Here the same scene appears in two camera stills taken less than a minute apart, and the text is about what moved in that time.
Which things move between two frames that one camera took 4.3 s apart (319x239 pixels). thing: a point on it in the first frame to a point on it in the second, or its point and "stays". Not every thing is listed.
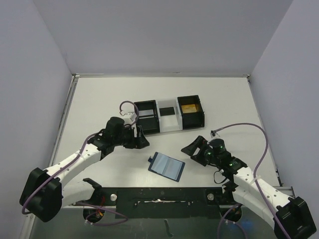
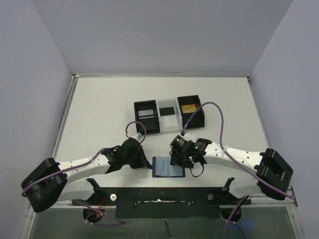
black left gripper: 135,138 to 140,158
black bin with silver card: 148,118 stays
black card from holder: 166,111 stays
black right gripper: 201,151 to 180,157
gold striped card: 189,108 stays
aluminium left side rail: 75,78 stays
